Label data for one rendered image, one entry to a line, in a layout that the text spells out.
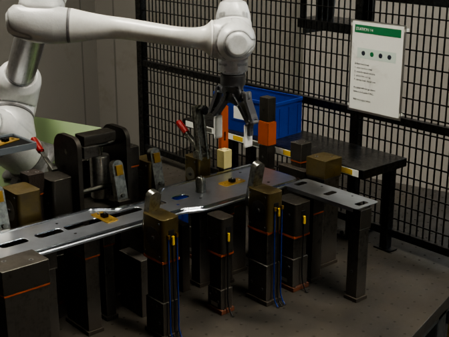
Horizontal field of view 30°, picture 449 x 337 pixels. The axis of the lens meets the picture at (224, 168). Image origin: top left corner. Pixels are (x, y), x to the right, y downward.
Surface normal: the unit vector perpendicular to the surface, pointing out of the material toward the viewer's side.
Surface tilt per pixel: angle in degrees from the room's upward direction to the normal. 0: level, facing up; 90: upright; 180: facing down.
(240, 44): 91
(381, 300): 0
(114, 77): 90
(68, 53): 90
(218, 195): 0
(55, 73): 90
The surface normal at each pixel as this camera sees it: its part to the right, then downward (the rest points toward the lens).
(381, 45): -0.75, 0.19
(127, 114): -0.55, 0.25
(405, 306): 0.00, -0.96
